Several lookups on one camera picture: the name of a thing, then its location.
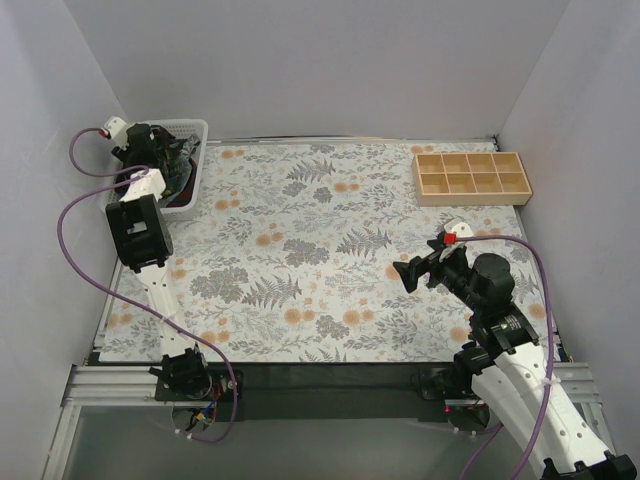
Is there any dark red patterned tie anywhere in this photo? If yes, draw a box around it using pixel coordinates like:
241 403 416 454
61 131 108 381
149 124 199 209

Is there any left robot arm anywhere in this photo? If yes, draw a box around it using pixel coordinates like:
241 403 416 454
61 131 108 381
103 117 213 400

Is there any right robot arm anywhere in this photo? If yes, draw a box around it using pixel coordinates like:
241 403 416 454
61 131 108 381
393 233 637 479

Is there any white plastic basket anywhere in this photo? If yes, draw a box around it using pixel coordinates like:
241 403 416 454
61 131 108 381
104 116 208 221

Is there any silver blue patterned tie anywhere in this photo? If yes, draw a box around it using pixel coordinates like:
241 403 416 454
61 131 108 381
178 134 202 164

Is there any wooden compartment box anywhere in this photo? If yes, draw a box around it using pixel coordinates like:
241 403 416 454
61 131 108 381
412 152 532 207

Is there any floral table mat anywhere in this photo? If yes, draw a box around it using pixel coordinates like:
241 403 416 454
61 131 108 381
97 141 560 364

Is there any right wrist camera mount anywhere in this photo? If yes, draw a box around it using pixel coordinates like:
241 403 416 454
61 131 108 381
440 218 474 262

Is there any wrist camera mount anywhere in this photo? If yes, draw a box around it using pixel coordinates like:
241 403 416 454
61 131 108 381
100 116 131 149
440 218 474 262

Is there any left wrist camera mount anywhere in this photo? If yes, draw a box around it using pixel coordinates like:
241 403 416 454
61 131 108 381
100 116 131 149

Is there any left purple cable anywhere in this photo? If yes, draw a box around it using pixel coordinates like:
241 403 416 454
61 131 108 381
56 127 242 444

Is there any purple cable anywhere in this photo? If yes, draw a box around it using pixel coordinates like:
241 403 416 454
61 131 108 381
56 127 242 444
457 234 559 480

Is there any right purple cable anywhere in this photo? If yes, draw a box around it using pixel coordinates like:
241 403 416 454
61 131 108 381
457 234 559 480

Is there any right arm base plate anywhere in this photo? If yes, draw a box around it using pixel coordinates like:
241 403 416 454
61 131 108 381
410 367 478 400

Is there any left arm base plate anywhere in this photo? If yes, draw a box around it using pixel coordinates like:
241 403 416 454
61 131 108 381
149 367 234 402

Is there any aluminium frame rail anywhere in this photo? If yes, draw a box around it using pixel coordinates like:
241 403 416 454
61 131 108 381
42 362 624 480

